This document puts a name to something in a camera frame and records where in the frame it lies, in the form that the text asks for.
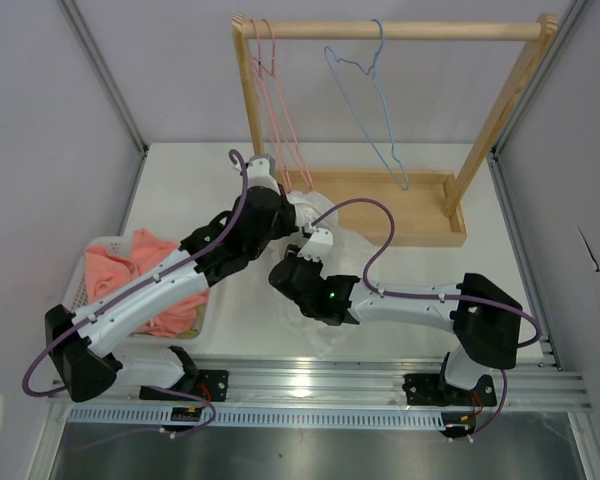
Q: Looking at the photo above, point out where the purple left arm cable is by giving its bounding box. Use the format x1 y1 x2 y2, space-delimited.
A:
21 148 254 397

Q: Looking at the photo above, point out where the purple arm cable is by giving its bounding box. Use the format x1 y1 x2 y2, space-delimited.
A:
309 198 544 441
21 148 254 397

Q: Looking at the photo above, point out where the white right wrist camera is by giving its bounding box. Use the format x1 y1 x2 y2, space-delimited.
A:
298 227 334 262

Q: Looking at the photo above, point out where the aluminium mounting rail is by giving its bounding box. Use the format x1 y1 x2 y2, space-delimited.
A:
47 354 594 414

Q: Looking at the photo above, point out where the right aluminium frame post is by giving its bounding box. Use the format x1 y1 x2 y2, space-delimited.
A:
490 0 593 159

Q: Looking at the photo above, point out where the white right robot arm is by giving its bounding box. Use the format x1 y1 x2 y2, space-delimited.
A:
269 247 527 407

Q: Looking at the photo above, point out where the wooden clothes rack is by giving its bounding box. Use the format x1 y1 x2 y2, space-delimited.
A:
231 13 559 248

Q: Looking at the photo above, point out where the white skirt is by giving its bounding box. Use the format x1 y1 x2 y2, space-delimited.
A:
274 188 381 359

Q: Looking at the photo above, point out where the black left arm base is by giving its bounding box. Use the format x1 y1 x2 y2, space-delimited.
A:
139 345 229 402

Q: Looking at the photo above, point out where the blue wire hanger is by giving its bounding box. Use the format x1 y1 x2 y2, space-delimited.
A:
323 18 411 191

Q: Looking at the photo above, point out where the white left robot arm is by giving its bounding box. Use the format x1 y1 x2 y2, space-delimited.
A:
44 184 297 402

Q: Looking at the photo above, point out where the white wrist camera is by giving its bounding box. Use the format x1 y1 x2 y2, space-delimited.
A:
298 227 334 262
246 154 281 195

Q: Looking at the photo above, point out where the aluminium frame post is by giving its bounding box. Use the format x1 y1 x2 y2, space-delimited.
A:
490 0 593 159
57 0 148 156

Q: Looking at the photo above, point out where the white plastic laundry basket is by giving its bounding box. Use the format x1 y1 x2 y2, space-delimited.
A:
62 234 218 346

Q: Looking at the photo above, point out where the white slotted cable duct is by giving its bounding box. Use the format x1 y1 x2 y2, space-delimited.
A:
69 405 445 431

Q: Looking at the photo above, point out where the left aluminium frame post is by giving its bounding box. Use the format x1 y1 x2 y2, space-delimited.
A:
57 0 148 156

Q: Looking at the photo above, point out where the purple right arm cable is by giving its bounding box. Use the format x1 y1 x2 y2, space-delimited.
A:
309 198 544 441

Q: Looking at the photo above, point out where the pink wire hanger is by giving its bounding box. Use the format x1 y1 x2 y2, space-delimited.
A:
250 19 314 192

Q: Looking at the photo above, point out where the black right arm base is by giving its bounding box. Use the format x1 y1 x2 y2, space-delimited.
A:
402 353 497 407

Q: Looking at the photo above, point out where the pink garment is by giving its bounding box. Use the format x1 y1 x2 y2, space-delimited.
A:
84 229 209 339

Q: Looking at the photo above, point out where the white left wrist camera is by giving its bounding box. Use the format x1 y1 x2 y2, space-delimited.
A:
246 154 281 195

